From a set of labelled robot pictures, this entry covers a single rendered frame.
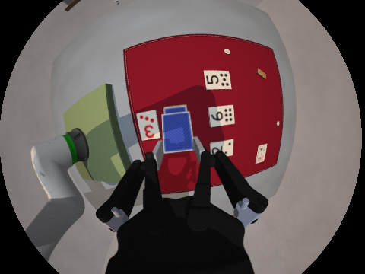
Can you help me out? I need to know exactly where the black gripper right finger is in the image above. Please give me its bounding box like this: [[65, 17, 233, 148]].
[[187, 136, 268, 234]]

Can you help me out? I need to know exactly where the brown domino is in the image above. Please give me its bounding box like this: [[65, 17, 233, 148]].
[[256, 68, 266, 79]]

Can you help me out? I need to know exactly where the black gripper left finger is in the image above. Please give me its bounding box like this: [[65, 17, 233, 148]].
[[96, 140, 165, 236]]

